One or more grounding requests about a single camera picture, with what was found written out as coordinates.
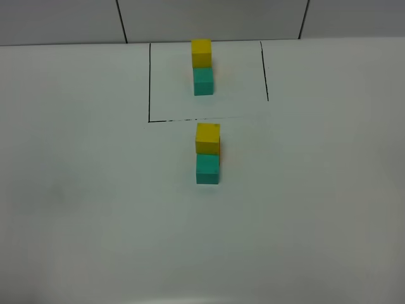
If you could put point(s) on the yellow template cube block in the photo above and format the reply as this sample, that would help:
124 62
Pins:
201 53

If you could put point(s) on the teal template cube block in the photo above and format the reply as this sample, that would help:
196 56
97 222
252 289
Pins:
203 81

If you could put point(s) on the orange cube block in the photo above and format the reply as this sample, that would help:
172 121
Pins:
220 149

